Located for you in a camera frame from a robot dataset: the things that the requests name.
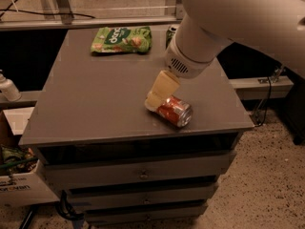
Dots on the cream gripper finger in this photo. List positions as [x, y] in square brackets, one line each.
[163, 87]

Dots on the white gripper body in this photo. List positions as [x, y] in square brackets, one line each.
[185, 67]

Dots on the red coke can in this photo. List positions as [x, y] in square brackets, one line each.
[177, 111]

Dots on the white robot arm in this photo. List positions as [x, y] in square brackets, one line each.
[274, 27]

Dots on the green soda can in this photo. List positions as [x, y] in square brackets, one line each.
[170, 33]

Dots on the green chip bag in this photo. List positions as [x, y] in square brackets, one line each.
[115, 40]

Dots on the top grey drawer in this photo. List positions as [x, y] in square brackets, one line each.
[71, 177]

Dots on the grey drawer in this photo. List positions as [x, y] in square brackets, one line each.
[143, 194]
[71, 177]
[147, 212]

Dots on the grey drawer cabinet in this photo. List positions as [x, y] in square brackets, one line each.
[91, 111]

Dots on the middle grey drawer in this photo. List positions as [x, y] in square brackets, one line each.
[143, 194]

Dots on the bottom grey drawer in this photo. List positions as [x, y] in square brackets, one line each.
[147, 212]

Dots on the white plastic bottle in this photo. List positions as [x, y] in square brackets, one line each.
[8, 89]

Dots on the white cardboard box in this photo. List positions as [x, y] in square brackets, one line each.
[26, 188]

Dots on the metal frame rail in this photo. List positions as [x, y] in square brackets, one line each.
[87, 23]

